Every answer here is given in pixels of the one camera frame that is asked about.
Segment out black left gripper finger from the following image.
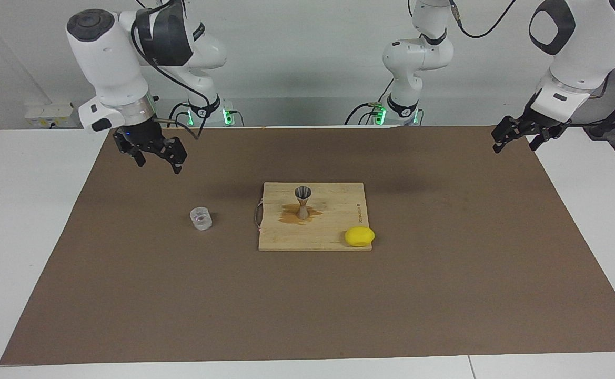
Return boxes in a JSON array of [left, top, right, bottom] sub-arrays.
[[528, 124, 556, 152], [491, 115, 523, 154]]

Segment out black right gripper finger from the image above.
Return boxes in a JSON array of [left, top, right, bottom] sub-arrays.
[[152, 136, 188, 175], [117, 138, 147, 168]]

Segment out small clear glass cup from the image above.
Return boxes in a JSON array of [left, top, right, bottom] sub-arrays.
[[190, 207, 213, 231]]

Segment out metal double jigger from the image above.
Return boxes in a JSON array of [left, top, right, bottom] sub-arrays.
[[294, 186, 312, 220]]

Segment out black tripod stand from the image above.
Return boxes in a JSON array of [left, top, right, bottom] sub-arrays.
[[583, 84, 615, 139]]

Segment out white power strip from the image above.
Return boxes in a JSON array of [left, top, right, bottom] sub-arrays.
[[25, 103, 84, 128]]

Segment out bamboo cutting board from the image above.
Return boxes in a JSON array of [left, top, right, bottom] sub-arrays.
[[255, 182, 374, 252]]

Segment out yellow lemon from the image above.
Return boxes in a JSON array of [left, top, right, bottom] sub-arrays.
[[345, 226, 376, 247]]

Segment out brown table mat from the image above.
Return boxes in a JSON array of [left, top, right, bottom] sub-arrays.
[[0, 125, 615, 366]]

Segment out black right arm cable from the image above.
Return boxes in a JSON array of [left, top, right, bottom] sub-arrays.
[[131, 0, 214, 141]]

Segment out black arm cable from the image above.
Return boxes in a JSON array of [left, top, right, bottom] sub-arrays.
[[131, 0, 214, 141], [447, 0, 518, 39]]

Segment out black base cable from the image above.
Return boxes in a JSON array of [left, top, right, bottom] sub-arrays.
[[344, 79, 393, 126], [168, 100, 192, 127]]

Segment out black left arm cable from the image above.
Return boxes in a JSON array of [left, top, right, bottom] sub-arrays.
[[447, 0, 518, 39]]

